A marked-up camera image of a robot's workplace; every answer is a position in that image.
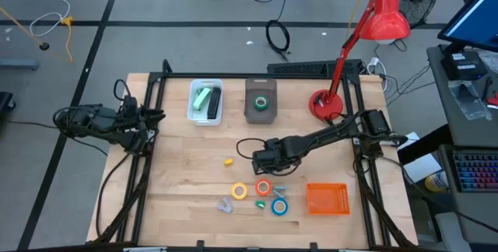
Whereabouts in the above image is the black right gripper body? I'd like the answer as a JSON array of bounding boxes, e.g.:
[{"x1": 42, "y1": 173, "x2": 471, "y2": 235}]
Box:
[{"x1": 251, "y1": 138, "x2": 292, "y2": 168}]

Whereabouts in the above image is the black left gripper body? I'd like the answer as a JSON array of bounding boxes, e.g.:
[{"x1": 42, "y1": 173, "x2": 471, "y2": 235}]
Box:
[{"x1": 121, "y1": 95, "x2": 152, "y2": 133}]

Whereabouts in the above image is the orange tape roll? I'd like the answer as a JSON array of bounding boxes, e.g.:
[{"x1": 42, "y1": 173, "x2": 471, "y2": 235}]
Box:
[{"x1": 254, "y1": 178, "x2": 272, "y2": 197}]

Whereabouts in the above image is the light blue staple remover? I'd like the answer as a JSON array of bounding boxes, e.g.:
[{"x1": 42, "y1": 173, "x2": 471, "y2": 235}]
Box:
[{"x1": 272, "y1": 184, "x2": 289, "y2": 199}]

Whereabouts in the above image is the yellow tape roll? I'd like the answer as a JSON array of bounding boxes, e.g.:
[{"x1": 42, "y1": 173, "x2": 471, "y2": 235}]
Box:
[{"x1": 230, "y1": 182, "x2": 249, "y2": 201}]

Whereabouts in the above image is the blue tape roll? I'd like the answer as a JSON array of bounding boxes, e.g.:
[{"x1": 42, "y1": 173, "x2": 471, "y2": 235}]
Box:
[{"x1": 270, "y1": 198, "x2": 289, "y2": 217}]

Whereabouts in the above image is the mint green stapler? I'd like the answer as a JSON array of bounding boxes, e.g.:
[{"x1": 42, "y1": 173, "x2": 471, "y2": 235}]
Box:
[{"x1": 192, "y1": 87, "x2": 212, "y2": 111}]

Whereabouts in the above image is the lavender staple remover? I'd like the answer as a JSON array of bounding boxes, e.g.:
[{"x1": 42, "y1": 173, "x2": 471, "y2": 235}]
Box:
[{"x1": 216, "y1": 197, "x2": 233, "y2": 214}]

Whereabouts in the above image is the green tape roll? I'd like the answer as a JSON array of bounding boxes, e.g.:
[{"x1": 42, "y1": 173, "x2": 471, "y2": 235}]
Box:
[{"x1": 253, "y1": 95, "x2": 270, "y2": 111}]

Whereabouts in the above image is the black stapler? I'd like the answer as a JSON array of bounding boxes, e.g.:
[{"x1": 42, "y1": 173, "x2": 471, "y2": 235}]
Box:
[{"x1": 206, "y1": 86, "x2": 222, "y2": 120}]

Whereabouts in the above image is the white plastic bin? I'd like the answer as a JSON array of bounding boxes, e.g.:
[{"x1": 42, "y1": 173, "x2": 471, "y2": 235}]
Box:
[{"x1": 187, "y1": 79, "x2": 224, "y2": 127}]

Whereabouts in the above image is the smoky grey plastic bin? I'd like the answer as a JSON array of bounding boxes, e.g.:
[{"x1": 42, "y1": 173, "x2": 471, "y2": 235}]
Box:
[{"x1": 244, "y1": 77, "x2": 278, "y2": 124}]

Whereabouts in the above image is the orange mesh basket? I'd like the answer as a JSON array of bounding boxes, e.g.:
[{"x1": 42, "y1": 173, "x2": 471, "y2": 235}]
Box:
[{"x1": 306, "y1": 182, "x2": 350, "y2": 216}]

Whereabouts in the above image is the black perforated metal bar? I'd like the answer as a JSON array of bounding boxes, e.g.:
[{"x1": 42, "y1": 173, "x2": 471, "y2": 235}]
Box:
[{"x1": 266, "y1": 59, "x2": 363, "y2": 77}]

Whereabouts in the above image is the grey cart base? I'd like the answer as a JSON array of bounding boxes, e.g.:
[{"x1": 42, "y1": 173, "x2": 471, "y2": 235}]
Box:
[{"x1": 0, "y1": 58, "x2": 39, "y2": 71}]

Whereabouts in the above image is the white paper sheet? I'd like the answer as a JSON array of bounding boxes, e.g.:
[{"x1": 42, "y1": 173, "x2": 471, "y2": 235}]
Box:
[{"x1": 402, "y1": 152, "x2": 443, "y2": 184}]

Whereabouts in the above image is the yellow round container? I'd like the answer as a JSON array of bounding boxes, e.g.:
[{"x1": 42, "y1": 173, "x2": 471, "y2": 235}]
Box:
[{"x1": 424, "y1": 170, "x2": 449, "y2": 194}]

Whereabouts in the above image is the grey desk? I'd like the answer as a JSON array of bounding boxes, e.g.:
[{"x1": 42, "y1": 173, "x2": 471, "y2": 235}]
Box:
[{"x1": 426, "y1": 44, "x2": 498, "y2": 148}]

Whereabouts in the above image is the red desk lamp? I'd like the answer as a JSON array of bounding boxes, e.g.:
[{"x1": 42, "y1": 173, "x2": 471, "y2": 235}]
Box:
[{"x1": 309, "y1": 0, "x2": 412, "y2": 121}]

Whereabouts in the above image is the backlit black keyboard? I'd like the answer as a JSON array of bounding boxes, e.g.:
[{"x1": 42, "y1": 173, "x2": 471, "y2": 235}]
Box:
[{"x1": 453, "y1": 152, "x2": 498, "y2": 193}]

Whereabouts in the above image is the clear plastic bag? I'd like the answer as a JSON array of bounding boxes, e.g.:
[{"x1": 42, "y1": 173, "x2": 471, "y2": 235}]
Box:
[{"x1": 447, "y1": 79, "x2": 493, "y2": 121}]

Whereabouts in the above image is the small black box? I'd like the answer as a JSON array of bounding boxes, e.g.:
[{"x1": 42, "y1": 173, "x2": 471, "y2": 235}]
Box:
[{"x1": 440, "y1": 51, "x2": 488, "y2": 81}]

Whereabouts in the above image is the black computer monitor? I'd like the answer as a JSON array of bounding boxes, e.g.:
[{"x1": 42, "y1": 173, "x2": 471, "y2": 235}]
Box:
[{"x1": 437, "y1": 0, "x2": 498, "y2": 54}]

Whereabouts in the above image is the black metal table frame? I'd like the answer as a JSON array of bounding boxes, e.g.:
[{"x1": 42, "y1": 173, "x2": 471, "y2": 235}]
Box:
[{"x1": 93, "y1": 59, "x2": 417, "y2": 252}]

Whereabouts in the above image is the yellow extension cable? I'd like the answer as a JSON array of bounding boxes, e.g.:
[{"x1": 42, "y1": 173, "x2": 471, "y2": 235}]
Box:
[{"x1": 60, "y1": 16, "x2": 75, "y2": 65}]

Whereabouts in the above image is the coiled black cable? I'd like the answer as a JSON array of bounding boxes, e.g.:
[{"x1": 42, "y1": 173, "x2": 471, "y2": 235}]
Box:
[{"x1": 265, "y1": 19, "x2": 291, "y2": 57}]

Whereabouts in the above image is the black table-level camera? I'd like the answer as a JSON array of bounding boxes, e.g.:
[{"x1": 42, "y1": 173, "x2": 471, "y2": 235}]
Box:
[{"x1": 383, "y1": 134, "x2": 409, "y2": 146}]

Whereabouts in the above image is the white floor cable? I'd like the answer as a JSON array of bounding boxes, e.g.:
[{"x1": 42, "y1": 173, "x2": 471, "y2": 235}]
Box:
[{"x1": 29, "y1": 0, "x2": 71, "y2": 37}]

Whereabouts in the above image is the white charger with cable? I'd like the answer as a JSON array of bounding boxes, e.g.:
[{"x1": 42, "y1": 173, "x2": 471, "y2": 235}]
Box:
[{"x1": 367, "y1": 56, "x2": 389, "y2": 92}]

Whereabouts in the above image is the yellow rope with black end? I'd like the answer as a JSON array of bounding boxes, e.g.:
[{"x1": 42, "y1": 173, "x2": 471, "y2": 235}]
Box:
[{"x1": 0, "y1": 6, "x2": 51, "y2": 51}]

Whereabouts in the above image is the hanging yellow strap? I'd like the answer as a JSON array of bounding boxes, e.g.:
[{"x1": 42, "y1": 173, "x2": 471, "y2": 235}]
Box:
[{"x1": 345, "y1": 0, "x2": 373, "y2": 43}]

